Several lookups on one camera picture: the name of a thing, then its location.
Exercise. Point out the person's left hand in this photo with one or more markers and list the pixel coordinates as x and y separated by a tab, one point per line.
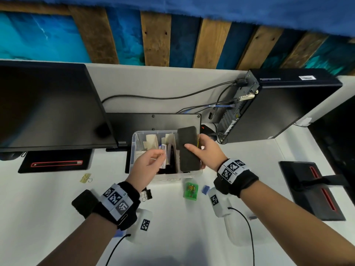
142	170

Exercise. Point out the person's right hand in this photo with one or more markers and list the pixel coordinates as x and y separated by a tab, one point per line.
212	156

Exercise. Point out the person's left thumb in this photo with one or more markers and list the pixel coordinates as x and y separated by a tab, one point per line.
157	161

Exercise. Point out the person's right thumb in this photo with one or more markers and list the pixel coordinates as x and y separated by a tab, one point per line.
192	148

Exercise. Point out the black foam eraser block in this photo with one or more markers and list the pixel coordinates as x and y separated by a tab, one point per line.
187	138

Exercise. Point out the person's right forearm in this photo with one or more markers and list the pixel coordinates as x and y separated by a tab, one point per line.
291	221

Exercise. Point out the person's left forearm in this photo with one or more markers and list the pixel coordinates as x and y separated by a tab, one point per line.
83	241

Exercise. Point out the white marker with blue label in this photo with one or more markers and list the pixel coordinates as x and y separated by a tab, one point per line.
163	148

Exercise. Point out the beige card piece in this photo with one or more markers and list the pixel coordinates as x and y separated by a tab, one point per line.
151	141
169	137

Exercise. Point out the clear plastic storage box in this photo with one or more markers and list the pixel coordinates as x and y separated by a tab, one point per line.
137	152

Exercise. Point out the black mouse with red light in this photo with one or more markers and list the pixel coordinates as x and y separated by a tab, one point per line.
205	129

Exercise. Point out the black binder clip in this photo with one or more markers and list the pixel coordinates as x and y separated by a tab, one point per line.
146	195

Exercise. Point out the black flat panel with screws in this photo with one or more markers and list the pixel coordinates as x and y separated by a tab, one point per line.
155	123

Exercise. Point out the green plastic case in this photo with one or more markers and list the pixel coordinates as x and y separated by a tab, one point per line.
190	191

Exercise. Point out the small blue clip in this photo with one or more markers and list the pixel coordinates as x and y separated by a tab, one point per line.
205	190

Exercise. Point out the black right wristband with markers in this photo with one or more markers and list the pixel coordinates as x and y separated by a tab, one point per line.
235	175

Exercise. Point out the black wristband with markers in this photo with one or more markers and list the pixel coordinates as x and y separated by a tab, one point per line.
118	203
235	175

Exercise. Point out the black left wristband with markers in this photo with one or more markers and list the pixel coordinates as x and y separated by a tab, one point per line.
118	203

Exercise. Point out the small yellow clip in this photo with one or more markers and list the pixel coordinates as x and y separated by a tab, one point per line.
85	178

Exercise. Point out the black round foam pad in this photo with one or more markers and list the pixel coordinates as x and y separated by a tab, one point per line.
83	203

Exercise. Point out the black desktop computer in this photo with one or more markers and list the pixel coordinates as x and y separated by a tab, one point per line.
280	105

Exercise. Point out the black monitor base red stripe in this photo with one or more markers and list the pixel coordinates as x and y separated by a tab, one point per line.
55	162

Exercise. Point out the black stand base red stripes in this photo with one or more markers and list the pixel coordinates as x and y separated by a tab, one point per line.
307	188

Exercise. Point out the large black monitor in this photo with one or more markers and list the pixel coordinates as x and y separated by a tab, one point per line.
47	108

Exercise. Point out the black monitor with dark screen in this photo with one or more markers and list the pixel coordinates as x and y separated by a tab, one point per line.
335	141

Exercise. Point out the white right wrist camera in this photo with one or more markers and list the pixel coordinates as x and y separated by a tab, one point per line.
219	203

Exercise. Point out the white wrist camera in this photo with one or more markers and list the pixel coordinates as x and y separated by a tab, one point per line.
141	224
219	203

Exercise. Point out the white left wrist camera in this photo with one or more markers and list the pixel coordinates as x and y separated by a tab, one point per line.
141	224

